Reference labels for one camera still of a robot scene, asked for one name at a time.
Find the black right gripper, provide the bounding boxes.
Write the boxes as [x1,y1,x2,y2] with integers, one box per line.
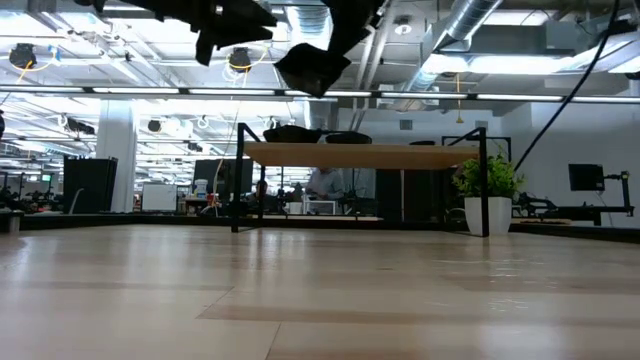
[319,0,390,60]

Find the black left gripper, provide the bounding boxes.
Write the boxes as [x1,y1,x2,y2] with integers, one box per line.
[74,0,279,67]

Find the black ceiling speaker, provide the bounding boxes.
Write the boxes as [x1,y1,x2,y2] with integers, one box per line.
[8,42,39,70]
[227,46,253,75]

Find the long ceiling light strip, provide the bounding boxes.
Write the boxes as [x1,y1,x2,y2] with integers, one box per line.
[0,86,640,105]

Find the small wooden shelf black legs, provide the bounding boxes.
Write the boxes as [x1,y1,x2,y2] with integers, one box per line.
[231,122,513,238]

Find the person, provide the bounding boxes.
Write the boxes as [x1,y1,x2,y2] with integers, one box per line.
[251,179,272,211]
[303,167,347,202]

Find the white ceiling light panel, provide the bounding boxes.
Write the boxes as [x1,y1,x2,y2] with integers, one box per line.
[434,53,566,76]

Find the black computer monitor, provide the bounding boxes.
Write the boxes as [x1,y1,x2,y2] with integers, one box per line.
[193,159,255,197]

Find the white laptop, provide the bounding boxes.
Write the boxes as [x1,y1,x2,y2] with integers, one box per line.
[301,199,338,216]

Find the white building column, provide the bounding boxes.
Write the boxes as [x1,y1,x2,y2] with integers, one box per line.
[96,99,138,214]

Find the white board panel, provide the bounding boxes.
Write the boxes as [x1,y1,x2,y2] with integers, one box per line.
[141,183,179,213]

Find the black ceiling projector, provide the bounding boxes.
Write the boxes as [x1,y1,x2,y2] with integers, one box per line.
[64,117,96,136]

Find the green plant in white pot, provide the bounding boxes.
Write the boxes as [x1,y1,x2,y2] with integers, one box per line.
[452,152,526,237]

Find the black partition panel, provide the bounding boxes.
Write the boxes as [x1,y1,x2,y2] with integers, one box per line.
[63,156,119,215]

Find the black monitor on stand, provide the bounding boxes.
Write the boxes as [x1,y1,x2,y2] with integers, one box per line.
[568,163,606,193]

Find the black robot work table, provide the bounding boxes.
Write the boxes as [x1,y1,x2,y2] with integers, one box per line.
[509,192,636,226]

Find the silver spiral air duct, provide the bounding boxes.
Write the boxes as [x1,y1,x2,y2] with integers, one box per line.
[285,4,337,132]

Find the yellow hanging cord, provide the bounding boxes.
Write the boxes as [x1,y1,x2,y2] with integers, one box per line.
[453,73,465,125]

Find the long black arm cable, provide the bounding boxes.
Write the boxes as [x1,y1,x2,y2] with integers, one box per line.
[513,0,623,173]

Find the white curved cable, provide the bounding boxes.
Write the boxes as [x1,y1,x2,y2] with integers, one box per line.
[68,187,86,215]

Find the small grey post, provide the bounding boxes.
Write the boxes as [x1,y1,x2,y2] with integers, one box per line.
[0,209,26,234]

